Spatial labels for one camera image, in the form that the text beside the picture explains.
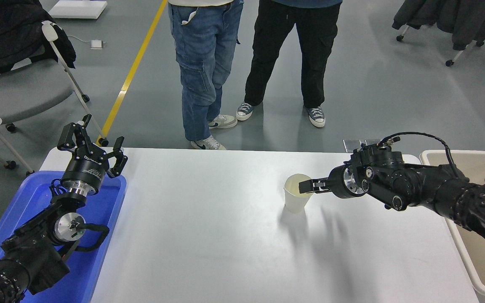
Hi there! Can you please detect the blue plastic tray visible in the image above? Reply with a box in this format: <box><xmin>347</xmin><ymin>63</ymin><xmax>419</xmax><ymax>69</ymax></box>
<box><xmin>0</xmin><ymin>170</ymin><xmax>128</xmax><ymax>303</ymax></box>

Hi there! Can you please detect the white paper cup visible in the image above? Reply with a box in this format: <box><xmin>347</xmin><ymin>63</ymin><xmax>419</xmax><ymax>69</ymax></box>
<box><xmin>284</xmin><ymin>173</ymin><xmax>314</xmax><ymax>214</ymax></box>

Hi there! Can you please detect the black jacket on grey chair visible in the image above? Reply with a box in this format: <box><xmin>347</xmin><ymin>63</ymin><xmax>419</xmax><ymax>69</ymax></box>
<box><xmin>0</xmin><ymin>0</ymin><xmax>77</xmax><ymax>76</ymax></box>

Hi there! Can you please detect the grey chair with castors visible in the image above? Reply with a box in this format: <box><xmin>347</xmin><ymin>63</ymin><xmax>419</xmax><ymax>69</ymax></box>
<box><xmin>0</xmin><ymin>20</ymin><xmax>109</xmax><ymax>147</ymax></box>

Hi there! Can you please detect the large pale plastic bin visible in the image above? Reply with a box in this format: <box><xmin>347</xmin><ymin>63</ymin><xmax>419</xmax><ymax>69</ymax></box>
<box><xmin>419</xmin><ymin>149</ymin><xmax>485</xmax><ymax>300</ymax></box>

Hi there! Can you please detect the flat white board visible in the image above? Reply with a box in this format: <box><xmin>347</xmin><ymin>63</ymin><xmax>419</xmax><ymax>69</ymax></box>
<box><xmin>48</xmin><ymin>0</ymin><xmax>108</xmax><ymax>20</ymax></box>

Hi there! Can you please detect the person in black trousers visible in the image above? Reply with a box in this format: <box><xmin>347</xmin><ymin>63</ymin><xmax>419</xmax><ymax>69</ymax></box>
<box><xmin>236</xmin><ymin>0</ymin><xmax>344</xmax><ymax>128</ymax></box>

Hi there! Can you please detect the dark grey draped jacket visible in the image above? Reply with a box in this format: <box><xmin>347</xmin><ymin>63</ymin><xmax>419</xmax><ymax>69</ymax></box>
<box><xmin>392</xmin><ymin>0</ymin><xmax>485</xmax><ymax>51</ymax></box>

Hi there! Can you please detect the white-legged chair with castors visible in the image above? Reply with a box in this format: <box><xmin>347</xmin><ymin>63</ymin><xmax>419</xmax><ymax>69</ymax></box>
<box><xmin>396</xmin><ymin>13</ymin><xmax>485</xmax><ymax>85</ymax></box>

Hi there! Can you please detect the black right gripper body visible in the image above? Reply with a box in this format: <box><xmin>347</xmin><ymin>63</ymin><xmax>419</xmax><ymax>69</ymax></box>
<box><xmin>326</xmin><ymin>165</ymin><xmax>353</xmax><ymax>199</ymax></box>

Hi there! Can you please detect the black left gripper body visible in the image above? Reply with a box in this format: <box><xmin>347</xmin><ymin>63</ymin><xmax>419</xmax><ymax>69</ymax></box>
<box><xmin>60</xmin><ymin>148</ymin><xmax>108</xmax><ymax>195</ymax></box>

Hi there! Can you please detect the person in jeans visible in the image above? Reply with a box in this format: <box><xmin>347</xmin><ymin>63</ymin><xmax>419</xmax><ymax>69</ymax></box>
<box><xmin>167</xmin><ymin>0</ymin><xmax>244</xmax><ymax>151</ymax></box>

